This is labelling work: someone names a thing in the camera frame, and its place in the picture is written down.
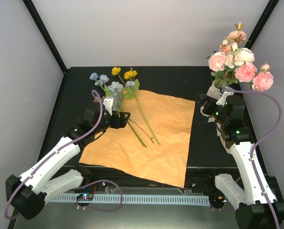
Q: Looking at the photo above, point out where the cream ribbon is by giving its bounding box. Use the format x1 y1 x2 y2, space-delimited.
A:
200 106 231 154

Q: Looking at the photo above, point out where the light blue flower stem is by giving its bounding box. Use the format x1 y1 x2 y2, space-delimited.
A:
112 82 146 148

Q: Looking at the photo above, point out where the yellow flower stem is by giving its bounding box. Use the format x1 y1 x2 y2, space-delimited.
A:
111 67 160 145

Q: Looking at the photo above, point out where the pale pink rose stem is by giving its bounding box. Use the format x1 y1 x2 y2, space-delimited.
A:
208 52 227 88

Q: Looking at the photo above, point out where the orange wrapping paper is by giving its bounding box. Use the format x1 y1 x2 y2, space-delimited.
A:
79 90 195 175

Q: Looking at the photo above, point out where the small blue flower stem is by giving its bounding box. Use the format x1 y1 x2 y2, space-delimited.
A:
89 73 118 97

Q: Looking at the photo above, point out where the white rose stem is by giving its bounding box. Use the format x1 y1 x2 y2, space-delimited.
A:
224 42 255 69

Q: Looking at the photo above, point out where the peach cream rose stem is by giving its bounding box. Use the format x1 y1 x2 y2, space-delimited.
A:
219 22 247 52

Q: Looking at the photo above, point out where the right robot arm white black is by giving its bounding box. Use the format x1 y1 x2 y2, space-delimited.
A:
197 91 284 229

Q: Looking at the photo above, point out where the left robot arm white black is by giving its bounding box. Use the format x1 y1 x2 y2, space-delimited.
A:
4 104 131 220

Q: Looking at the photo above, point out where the white ribbed vase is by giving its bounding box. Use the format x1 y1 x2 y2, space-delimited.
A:
206 82 223 100

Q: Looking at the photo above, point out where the red brown flower stem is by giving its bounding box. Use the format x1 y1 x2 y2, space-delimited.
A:
93 94 156 143

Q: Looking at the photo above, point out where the left circuit board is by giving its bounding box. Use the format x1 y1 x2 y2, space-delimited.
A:
76 193 94 201

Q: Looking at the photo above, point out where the circuit board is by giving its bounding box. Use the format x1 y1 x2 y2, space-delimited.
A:
214 196 227 203
76 193 94 201

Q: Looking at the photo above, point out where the right circuit board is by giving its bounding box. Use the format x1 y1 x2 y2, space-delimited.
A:
214 196 227 203

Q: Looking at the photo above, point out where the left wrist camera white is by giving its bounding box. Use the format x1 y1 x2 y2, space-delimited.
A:
102 96 114 116

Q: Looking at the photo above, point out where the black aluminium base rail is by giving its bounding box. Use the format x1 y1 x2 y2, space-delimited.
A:
49 166 278 195

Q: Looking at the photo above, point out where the light blue cable duct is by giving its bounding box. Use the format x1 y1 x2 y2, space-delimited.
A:
50 193 210 207

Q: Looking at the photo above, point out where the right black frame post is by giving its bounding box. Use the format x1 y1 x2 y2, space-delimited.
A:
245 0 279 49

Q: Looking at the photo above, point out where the black frame post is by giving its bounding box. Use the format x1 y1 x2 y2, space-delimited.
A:
22 0 67 73
245 0 279 49

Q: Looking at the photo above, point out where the left black frame post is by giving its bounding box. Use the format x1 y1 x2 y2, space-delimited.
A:
22 0 67 73

